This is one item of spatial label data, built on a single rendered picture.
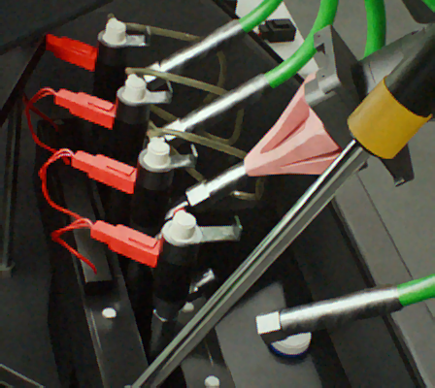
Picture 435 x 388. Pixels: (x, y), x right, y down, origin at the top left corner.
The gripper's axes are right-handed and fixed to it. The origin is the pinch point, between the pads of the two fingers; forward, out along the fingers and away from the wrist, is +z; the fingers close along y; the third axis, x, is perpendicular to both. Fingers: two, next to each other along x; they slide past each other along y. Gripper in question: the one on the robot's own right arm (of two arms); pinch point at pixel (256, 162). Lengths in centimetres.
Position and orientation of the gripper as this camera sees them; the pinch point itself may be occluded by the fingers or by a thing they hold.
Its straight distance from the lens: 83.1
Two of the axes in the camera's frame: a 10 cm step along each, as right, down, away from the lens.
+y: -5.6, -6.3, -5.3
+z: -8.3, 4.3, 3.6
